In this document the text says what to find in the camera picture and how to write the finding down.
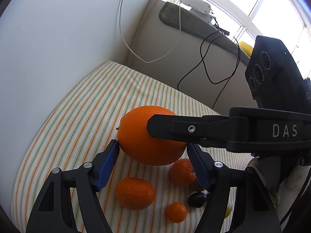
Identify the white power strip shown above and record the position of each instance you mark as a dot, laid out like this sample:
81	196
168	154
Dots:
198	5

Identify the mandarin with stem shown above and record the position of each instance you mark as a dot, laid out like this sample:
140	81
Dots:
182	173

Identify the dark plum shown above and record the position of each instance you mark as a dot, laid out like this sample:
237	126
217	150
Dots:
196	200

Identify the black camera box right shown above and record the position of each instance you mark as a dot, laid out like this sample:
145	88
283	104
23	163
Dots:
274	79

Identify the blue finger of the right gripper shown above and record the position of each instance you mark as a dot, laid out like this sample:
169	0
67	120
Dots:
206	131

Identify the large orange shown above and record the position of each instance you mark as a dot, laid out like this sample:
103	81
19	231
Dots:
136	142

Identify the brown kiwi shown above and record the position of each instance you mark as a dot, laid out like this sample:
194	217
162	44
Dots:
196	186

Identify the small kumquat orange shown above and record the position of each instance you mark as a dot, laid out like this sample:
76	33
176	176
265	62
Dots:
176	212

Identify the green plum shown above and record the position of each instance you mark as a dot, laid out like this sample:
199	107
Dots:
228	210

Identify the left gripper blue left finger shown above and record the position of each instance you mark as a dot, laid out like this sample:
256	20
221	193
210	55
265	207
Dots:
53	210

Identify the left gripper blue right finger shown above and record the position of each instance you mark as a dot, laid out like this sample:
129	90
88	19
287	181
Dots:
253	210

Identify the medium mandarin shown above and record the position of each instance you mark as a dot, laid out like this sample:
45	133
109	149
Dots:
134	193

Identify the striped table cloth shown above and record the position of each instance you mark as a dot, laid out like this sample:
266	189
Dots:
82	125

